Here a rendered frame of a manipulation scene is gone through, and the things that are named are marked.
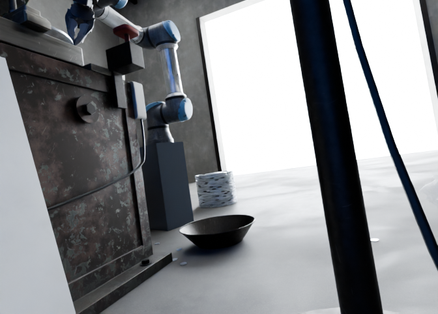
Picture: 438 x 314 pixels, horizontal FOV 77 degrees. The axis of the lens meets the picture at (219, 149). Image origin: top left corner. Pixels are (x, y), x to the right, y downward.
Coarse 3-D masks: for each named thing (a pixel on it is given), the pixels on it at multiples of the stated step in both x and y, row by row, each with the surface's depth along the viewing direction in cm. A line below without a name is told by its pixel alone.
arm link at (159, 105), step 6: (156, 102) 150; (162, 102) 151; (150, 108) 148; (156, 108) 148; (150, 114) 148; (156, 114) 147; (162, 114) 146; (150, 120) 148; (156, 120) 148; (162, 120) 148; (150, 126) 149
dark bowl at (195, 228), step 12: (216, 216) 122; (228, 216) 121; (240, 216) 117; (252, 216) 110; (180, 228) 108; (192, 228) 114; (204, 228) 117; (216, 228) 118; (228, 228) 117; (240, 228) 94; (192, 240) 99; (204, 240) 95; (216, 240) 95; (228, 240) 96; (240, 240) 101
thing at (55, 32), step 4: (52, 28) 84; (56, 28) 85; (48, 32) 85; (52, 32) 86; (56, 32) 86; (60, 32) 86; (56, 36) 89; (60, 36) 89; (64, 36) 89; (68, 36) 90; (64, 40) 92; (68, 40) 92; (72, 44) 95
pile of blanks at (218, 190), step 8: (208, 176) 193; (216, 176) 193; (224, 176) 194; (232, 176) 202; (200, 184) 197; (208, 184) 193; (216, 184) 193; (224, 184) 194; (232, 184) 199; (200, 192) 198; (208, 192) 195; (216, 192) 192; (224, 192) 193; (232, 192) 198; (200, 200) 198; (208, 200) 193; (216, 200) 193; (224, 200) 193; (232, 200) 196
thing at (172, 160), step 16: (160, 144) 142; (176, 144) 150; (160, 160) 141; (176, 160) 148; (144, 176) 150; (160, 176) 140; (176, 176) 147; (160, 192) 140; (176, 192) 145; (160, 208) 141; (176, 208) 144; (160, 224) 142; (176, 224) 142
